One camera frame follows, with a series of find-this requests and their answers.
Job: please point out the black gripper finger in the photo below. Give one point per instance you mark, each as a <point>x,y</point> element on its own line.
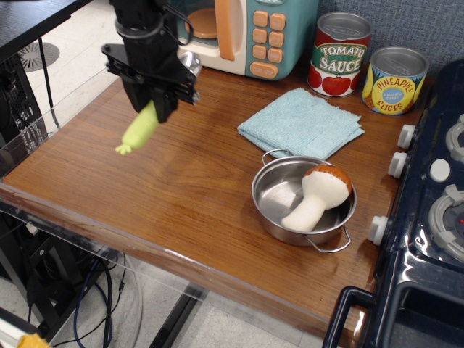
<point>165,101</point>
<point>138,89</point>

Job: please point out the pineapple slices can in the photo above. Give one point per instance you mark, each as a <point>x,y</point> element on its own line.
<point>394,80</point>

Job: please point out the clear acrylic table guard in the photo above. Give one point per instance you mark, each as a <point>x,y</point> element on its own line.
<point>183,202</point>

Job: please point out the tomato sauce can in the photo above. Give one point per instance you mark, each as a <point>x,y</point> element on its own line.
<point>340,46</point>

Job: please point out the small steel pot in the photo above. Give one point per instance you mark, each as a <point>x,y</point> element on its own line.
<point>277,191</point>

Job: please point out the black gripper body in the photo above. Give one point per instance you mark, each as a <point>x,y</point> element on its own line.
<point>143,51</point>

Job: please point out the black table leg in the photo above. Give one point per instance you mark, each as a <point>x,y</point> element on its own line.
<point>175,321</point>

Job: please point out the light blue folded cloth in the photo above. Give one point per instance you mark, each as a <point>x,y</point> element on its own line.
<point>304,124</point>

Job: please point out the yellow plush object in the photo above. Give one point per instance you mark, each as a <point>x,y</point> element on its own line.
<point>23,340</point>

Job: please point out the dark blue toy stove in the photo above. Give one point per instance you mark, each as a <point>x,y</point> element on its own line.
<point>417,300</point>

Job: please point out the plush mushroom toy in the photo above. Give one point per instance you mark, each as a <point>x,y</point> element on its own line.
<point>324,187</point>

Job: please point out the spoon with green carrot handle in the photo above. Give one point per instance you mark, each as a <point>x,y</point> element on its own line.
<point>139,128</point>

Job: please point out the toy microwave oven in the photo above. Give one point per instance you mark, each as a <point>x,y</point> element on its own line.
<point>259,39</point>

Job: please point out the round floor drain grate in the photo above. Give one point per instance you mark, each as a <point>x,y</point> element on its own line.
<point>34,56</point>

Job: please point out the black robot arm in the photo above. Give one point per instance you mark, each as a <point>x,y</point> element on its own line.
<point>144,19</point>

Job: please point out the black side desk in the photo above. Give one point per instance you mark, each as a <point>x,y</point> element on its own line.
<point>23,22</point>

